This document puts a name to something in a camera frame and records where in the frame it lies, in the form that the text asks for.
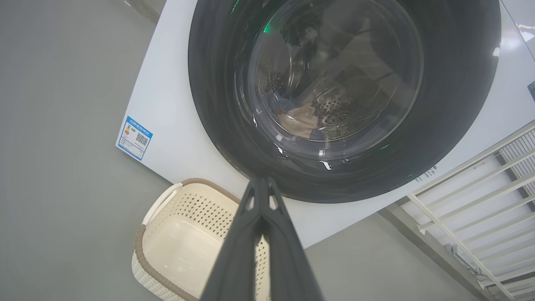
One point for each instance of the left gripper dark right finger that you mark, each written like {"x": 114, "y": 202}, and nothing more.
{"x": 288, "y": 259}

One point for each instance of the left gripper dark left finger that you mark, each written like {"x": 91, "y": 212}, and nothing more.
{"x": 236, "y": 259}

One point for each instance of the cream and blue cartoon garment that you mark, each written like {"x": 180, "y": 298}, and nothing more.
{"x": 301, "y": 121}

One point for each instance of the round black washer door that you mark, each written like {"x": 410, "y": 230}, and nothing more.
{"x": 217, "y": 83}

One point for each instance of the stainless steel washing machine drum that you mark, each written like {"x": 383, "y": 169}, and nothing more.
{"x": 338, "y": 113}

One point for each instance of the white front-load washing machine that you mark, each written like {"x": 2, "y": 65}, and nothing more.
{"x": 167, "y": 104}

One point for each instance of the cream plastic laundry basket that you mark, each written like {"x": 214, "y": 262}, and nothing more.
{"x": 184, "y": 242}

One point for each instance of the blue energy label sticker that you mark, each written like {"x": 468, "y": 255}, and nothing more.
{"x": 135, "y": 138}

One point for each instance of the small printed text label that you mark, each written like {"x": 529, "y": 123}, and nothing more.
{"x": 426, "y": 173}

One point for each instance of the white metal railing fence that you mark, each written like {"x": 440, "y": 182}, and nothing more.
{"x": 459, "y": 200}

